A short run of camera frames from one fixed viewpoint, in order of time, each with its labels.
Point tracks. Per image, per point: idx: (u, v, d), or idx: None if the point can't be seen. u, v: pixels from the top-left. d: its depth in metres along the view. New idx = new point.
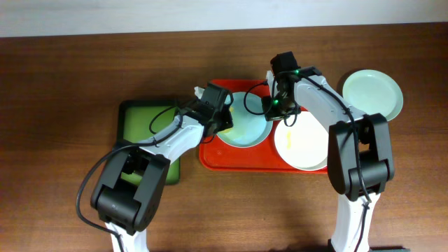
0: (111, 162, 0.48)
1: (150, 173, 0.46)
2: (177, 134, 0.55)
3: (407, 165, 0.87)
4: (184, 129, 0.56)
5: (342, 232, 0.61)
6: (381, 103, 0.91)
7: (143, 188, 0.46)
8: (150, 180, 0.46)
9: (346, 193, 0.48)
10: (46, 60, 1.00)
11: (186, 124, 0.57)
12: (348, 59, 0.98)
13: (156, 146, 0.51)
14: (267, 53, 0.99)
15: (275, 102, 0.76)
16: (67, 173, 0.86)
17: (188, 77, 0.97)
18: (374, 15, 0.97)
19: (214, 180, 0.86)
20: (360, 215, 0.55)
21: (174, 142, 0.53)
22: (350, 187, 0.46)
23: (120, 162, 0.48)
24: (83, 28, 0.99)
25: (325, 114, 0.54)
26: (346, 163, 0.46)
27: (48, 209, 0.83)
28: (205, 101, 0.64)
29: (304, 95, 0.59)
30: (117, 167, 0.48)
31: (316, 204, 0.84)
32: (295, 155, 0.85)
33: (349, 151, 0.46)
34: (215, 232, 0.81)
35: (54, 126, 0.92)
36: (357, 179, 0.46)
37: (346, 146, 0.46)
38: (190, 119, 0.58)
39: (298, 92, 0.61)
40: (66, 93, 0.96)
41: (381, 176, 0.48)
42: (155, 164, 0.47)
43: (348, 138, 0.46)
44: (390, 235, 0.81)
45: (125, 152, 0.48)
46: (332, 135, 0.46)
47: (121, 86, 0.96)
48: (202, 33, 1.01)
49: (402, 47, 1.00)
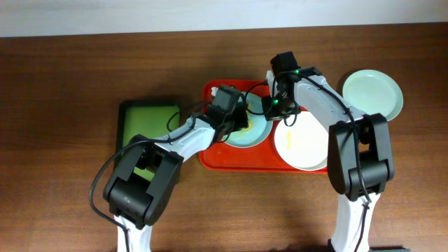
0: (125, 156, 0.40)
1: (165, 169, 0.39)
2: (190, 135, 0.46)
3: (435, 161, 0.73)
4: (197, 131, 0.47)
5: (341, 230, 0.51)
6: (385, 102, 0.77)
7: (157, 181, 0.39)
8: (165, 177, 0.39)
9: (346, 194, 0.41)
10: (22, 47, 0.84)
11: (199, 126, 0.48)
12: (376, 51, 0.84)
13: (170, 144, 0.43)
14: (280, 42, 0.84)
15: (275, 102, 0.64)
16: (33, 178, 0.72)
17: (175, 73, 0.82)
18: (392, 12, 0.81)
19: (213, 180, 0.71)
20: (360, 215, 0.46)
21: (188, 141, 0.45)
22: (349, 187, 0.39)
23: (134, 156, 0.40)
24: (43, 28, 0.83)
25: (324, 117, 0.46)
26: (346, 161, 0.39)
27: (22, 212, 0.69)
28: (215, 104, 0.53)
29: (306, 97, 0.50)
30: (131, 162, 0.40)
31: (321, 204, 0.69)
32: (297, 156, 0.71)
33: (349, 151, 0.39)
34: (216, 230, 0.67)
35: (18, 127, 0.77)
36: (357, 180, 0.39)
37: (346, 145, 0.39)
38: (205, 121, 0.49)
39: (298, 93, 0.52)
40: (45, 82, 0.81)
41: (381, 177, 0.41)
42: (170, 159, 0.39)
43: (348, 138, 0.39)
44: (410, 236, 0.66)
45: (141, 145, 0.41)
46: (331, 134, 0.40)
47: (94, 87, 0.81)
48: (193, 33, 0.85)
49: (440, 40, 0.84)
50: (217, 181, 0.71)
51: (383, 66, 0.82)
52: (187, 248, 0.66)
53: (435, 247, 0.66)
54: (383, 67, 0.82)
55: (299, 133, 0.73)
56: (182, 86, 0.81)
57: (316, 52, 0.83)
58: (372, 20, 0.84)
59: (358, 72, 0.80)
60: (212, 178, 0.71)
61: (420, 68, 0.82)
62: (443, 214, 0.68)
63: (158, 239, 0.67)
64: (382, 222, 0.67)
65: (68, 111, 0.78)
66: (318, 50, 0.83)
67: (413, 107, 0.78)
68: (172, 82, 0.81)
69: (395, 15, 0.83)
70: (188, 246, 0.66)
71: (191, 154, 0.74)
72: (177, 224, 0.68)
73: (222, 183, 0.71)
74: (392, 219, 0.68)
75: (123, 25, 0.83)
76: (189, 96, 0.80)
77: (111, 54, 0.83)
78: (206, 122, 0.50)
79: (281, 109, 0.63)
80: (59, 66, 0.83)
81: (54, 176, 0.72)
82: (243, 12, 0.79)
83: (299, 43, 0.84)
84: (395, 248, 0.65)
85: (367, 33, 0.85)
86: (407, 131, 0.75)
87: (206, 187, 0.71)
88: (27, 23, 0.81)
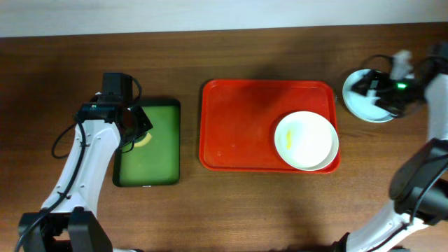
0: (29, 243, 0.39)
1: (77, 233, 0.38)
2: (87, 158, 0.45)
3: None
4: (92, 146, 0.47)
5: (365, 234, 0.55)
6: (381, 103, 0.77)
7: (78, 247, 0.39)
8: (82, 242, 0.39)
9: (399, 201, 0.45)
10: (24, 47, 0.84)
11: (91, 136, 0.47)
12: (376, 51, 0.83)
13: (67, 198, 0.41)
14: (280, 42, 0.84)
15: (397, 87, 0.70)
16: (29, 180, 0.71)
17: (174, 73, 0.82)
18: (390, 13, 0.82)
19: (212, 180, 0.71)
20: (392, 228, 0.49)
21: (86, 175, 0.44)
22: (407, 197, 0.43)
23: (39, 243, 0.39)
24: (43, 29, 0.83)
25: (435, 125, 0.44)
26: (421, 176, 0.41)
27: (21, 212, 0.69)
28: (109, 93, 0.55)
29: (439, 94, 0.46)
30: (39, 246, 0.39)
31: (321, 205, 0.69)
32: (298, 155, 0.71)
33: (432, 169, 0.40)
34: (216, 230, 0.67)
35: (16, 127, 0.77)
36: (418, 194, 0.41)
37: (431, 163, 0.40)
38: (94, 123, 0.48)
39: (435, 86, 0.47)
40: (45, 82, 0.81)
41: (438, 210, 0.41)
42: (75, 223, 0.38)
43: (437, 161, 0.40)
44: (410, 236, 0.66)
45: (38, 226, 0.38)
46: (429, 148, 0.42)
47: (93, 86, 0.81)
48: (192, 34, 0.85)
49: (439, 40, 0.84)
50: (216, 182, 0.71)
51: (383, 66, 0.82)
52: (187, 248, 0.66)
53: (435, 247, 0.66)
54: (383, 67, 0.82)
55: (299, 134, 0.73)
56: (182, 85, 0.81)
57: (316, 51, 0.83)
58: (372, 20, 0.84)
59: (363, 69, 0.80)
60: (212, 178, 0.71)
61: None
62: None
63: (158, 239, 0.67)
64: None
65: (68, 111, 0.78)
66: (318, 50, 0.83)
67: None
68: (172, 82, 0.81)
69: (395, 16, 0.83)
70: (188, 246, 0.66)
71: (191, 155, 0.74)
72: (176, 224, 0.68)
73: (222, 183, 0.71)
74: None
75: (122, 25, 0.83)
76: (189, 96, 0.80)
77: (110, 54, 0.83)
78: (99, 123, 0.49)
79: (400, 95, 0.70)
80: (58, 65, 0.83)
81: (54, 176, 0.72)
82: (243, 12, 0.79)
83: (298, 43, 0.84)
84: (395, 249, 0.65)
85: (367, 33, 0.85)
86: (406, 130, 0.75)
87: (206, 187, 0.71)
88: (27, 23, 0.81)
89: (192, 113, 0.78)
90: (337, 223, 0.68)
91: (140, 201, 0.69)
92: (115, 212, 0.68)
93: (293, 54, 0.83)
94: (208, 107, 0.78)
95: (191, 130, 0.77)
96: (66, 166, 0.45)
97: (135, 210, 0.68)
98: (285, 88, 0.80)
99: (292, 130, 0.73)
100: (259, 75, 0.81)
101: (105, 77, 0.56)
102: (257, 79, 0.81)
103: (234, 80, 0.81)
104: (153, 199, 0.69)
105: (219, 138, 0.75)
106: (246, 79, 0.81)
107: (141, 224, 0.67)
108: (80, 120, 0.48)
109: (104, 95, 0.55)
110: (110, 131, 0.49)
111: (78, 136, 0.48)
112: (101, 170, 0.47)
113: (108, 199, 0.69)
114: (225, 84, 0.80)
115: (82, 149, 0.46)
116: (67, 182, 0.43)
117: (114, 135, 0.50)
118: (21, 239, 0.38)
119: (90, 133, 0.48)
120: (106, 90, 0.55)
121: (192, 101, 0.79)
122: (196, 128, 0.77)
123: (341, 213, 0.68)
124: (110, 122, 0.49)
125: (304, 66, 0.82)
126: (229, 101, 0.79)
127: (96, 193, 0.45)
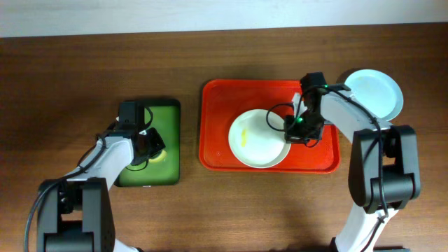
0: (42, 214, 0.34)
1: (90, 199, 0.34)
2: (106, 153, 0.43)
3: (434, 160, 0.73)
4: (110, 147, 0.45)
5: (348, 234, 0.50)
6: (381, 106, 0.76)
7: (88, 217, 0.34)
8: (94, 208, 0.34)
9: (363, 207, 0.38)
10: (22, 47, 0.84)
11: (110, 142, 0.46)
12: (376, 51, 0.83)
13: (84, 173, 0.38)
14: (281, 42, 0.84)
15: (298, 120, 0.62)
16: (28, 180, 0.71)
17: (173, 73, 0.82)
18: (391, 14, 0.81)
19: (213, 181, 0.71)
20: (372, 226, 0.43)
21: (105, 162, 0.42)
22: (369, 201, 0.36)
23: (53, 209, 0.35)
24: (41, 29, 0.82)
25: (348, 127, 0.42)
26: (369, 170, 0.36)
27: (22, 212, 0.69)
28: (124, 120, 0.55)
29: (332, 109, 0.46)
30: (52, 213, 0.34)
31: (321, 204, 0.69)
32: (253, 153, 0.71)
33: (374, 159, 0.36)
34: (216, 229, 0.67)
35: (15, 128, 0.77)
36: (379, 192, 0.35)
37: (370, 155, 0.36)
38: (113, 138, 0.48)
39: (324, 107, 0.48)
40: (45, 82, 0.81)
41: (404, 194, 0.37)
42: (90, 185, 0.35)
43: (373, 148, 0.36)
44: (409, 236, 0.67)
45: (54, 190, 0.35)
46: (355, 142, 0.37)
47: (92, 86, 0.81)
48: (192, 34, 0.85)
49: (439, 40, 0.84)
50: (217, 182, 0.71)
51: (382, 66, 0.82)
52: (187, 247, 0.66)
53: (434, 246, 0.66)
54: (383, 67, 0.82)
55: (255, 131, 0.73)
56: (182, 86, 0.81)
57: (316, 52, 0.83)
58: (371, 21, 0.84)
59: (365, 69, 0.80)
60: (212, 178, 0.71)
61: (418, 69, 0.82)
62: (442, 213, 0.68)
63: (159, 238, 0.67)
64: None
65: (68, 111, 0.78)
66: (318, 50, 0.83)
67: (412, 106, 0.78)
68: (172, 82, 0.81)
69: (395, 16, 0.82)
70: (188, 246, 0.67)
71: (191, 155, 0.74)
72: (176, 224, 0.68)
73: (222, 183, 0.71)
74: (393, 219, 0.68)
75: (122, 25, 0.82)
76: (189, 96, 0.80)
77: (110, 54, 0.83)
78: (117, 138, 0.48)
79: (305, 129, 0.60)
80: (57, 66, 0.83)
81: (54, 176, 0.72)
82: (243, 13, 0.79)
83: (298, 43, 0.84)
84: (395, 248, 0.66)
85: (368, 33, 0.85)
86: None
87: (206, 187, 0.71)
88: (24, 24, 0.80)
89: (192, 114, 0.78)
90: (337, 223, 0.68)
91: (140, 201, 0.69)
92: (115, 212, 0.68)
93: (293, 54, 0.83)
94: (208, 107, 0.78)
95: (191, 130, 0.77)
96: (86, 157, 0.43)
97: (135, 210, 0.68)
98: (285, 89, 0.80)
99: (248, 128, 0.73)
100: (259, 75, 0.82)
101: (120, 105, 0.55)
102: (257, 79, 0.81)
103: (232, 80, 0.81)
104: (153, 199, 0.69)
105: (218, 139, 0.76)
106: (246, 80, 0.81)
107: (141, 224, 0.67)
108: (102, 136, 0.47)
109: (120, 122, 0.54)
110: (127, 145, 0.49)
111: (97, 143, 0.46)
112: (114, 172, 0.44)
113: (108, 198, 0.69)
114: (225, 85, 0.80)
115: (100, 149, 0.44)
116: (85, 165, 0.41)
117: (127, 150, 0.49)
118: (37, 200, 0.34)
119: (109, 141, 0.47)
120: (122, 117, 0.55)
121: (192, 101, 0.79)
122: (196, 129, 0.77)
123: (341, 213, 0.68)
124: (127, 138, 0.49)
125: (304, 66, 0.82)
126: (229, 101, 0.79)
127: (110, 185, 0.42)
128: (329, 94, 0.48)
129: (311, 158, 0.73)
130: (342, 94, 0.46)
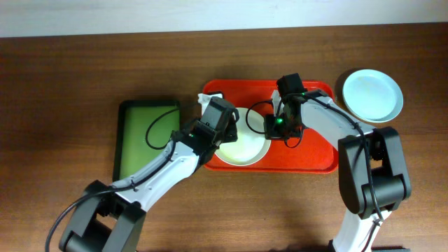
0: (78, 212, 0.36)
1: (121, 227, 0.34)
2: (163, 172, 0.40)
3: (434, 159, 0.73)
4: (174, 162, 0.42)
5: (345, 238, 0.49)
6: (380, 106, 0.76)
7: (113, 238, 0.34)
8: (120, 236, 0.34)
9: (358, 213, 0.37)
10: (22, 47, 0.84)
11: (178, 155, 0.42)
12: (376, 51, 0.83)
13: (134, 190, 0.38)
14: (281, 42, 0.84)
15: (278, 121, 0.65)
16: (29, 180, 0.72)
17: (174, 73, 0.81)
18: (392, 14, 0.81)
19: (212, 181, 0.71)
20: (369, 229, 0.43)
21: (158, 182, 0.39)
22: (364, 208, 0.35)
23: (88, 211, 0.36)
24: (41, 29, 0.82)
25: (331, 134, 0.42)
26: (360, 176, 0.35)
27: (21, 213, 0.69)
28: (205, 122, 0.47)
29: (313, 117, 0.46)
30: (86, 217, 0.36)
31: (321, 205, 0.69)
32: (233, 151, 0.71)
33: (362, 166, 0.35)
34: (216, 230, 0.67)
35: (15, 127, 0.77)
36: (371, 198, 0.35)
37: (358, 162, 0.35)
38: (185, 145, 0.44)
39: (305, 115, 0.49)
40: (45, 82, 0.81)
41: (397, 197, 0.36)
42: (127, 215, 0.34)
43: (359, 154, 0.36)
44: (409, 236, 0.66)
45: (96, 199, 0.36)
46: (340, 151, 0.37)
47: (92, 86, 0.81)
48: (192, 34, 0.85)
49: (439, 40, 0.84)
50: (216, 182, 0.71)
51: (383, 66, 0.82)
52: (187, 248, 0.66)
53: (435, 246, 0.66)
54: (383, 67, 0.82)
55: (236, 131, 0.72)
56: (181, 86, 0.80)
57: (316, 51, 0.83)
58: (372, 21, 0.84)
59: (365, 69, 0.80)
60: (211, 178, 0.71)
61: (418, 69, 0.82)
62: (442, 213, 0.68)
63: (158, 239, 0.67)
64: (382, 222, 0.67)
65: (68, 110, 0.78)
66: (318, 50, 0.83)
67: (412, 106, 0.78)
68: (172, 82, 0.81)
69: (395, 16, 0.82)
70: (188, 246, 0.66)
71: None
72: (176, 224, 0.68)
73: (222, 183, 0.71)
74: (393, 219, 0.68)
75: (122, 25, 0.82)
76: (188, 96, 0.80)
77: (110, 54, 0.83)
78: (187, 148, 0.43)
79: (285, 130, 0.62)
80: (57, 66, 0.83)
81: (54, 176, 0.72)
82: (243, 12, 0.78)
83: (297, 43, 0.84)
84: (395, 248, 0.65)
85: (368, 33, 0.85)
86: (407, 130, 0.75)
87: (206, 187, 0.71)
88: (25, 24, 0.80)
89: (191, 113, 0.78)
90: (337, 223, 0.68)
91: None
92: None
93: (293, 54, 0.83)
94: None
95: None
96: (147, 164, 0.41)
97: None
98: None
99: None
100: (258, 75, 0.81)
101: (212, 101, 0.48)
102: (257, 79, 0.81)
103: (231, 80, 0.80)
104: None
105: None
106: (246, 79, 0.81)
107: None
108: (176, 139, 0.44)
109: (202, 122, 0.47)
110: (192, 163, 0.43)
111: (167, 150, 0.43)
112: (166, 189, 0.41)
113: None
114: (224, 84, 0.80)
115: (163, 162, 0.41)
116: (141, 176, 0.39)
117: (191, 166, 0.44)
118: (79, 200, 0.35)
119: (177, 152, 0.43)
120: (204, 117, 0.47)
121: (192, 101, 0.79)
122: None
123: (341, 213, 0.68)
124: (196, 154, 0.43)
125: (304, 66, 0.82)
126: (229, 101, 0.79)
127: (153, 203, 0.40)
128: (307, 102, 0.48)
129: (311, 159, 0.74)
130: (320, 99, 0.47)
